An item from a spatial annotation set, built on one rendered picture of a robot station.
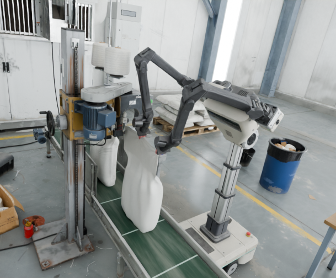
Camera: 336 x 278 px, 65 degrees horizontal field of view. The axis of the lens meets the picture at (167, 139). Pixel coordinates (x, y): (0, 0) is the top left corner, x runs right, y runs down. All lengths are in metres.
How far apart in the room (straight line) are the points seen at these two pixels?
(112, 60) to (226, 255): 1.69
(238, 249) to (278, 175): 1.59
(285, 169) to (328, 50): 6.58
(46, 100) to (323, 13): 8.35
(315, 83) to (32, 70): 8.20
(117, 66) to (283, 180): 2.75
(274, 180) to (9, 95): 4.01
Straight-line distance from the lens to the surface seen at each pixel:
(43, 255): 2.56
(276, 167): 3.70
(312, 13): 10.25
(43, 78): 4.66
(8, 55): 4.52
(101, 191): 2.55
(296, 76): 10.18
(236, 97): 1.38
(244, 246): 2.47
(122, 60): 1.73
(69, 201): 2.32
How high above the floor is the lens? 1.85
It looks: 23 degrees down
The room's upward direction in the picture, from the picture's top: 8 degrees clockwise
